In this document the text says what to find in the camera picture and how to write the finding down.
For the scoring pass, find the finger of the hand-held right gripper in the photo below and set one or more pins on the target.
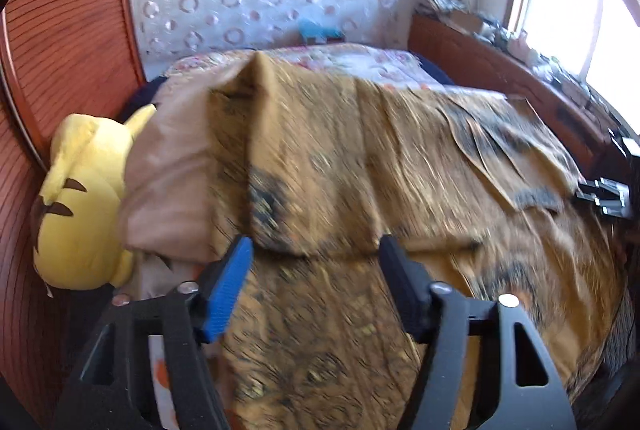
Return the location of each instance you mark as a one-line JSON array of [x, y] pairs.
[[624, 144], [602, 200]]

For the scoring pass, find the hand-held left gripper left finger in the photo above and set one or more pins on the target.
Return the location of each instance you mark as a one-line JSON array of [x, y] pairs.
[[230, 285]]

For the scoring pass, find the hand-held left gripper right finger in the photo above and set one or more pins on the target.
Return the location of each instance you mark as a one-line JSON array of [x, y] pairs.
[[405, 280]]

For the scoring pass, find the golden patterned shirt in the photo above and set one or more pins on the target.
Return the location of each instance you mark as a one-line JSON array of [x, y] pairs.
[[375, 160]]

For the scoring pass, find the beige pillow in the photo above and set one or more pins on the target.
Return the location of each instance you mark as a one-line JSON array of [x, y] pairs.
[[170, 185]]

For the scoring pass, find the wooden sideboard cabinet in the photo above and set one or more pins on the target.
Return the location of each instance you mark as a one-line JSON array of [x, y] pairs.
[[500, 70]]

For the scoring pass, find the yellow plush toy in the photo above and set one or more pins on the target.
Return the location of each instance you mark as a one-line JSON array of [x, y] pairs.
[[85, 210]]

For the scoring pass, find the orange fruit print sheet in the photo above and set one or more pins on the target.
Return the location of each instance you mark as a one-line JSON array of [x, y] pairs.
[[450, 91]]

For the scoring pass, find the cardboard box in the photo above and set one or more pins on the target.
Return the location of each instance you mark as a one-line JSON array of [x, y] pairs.
[[467, 21]]

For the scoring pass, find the folded patterned cloth stack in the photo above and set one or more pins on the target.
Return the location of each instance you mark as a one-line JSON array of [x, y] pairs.
[[440, 1]]

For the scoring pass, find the blue toy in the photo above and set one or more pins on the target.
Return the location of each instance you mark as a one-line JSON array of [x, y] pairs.
[[317, 32]]

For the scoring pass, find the wooden slatted wardrobe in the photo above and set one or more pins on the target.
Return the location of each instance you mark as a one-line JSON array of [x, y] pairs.
[[75, 35]]

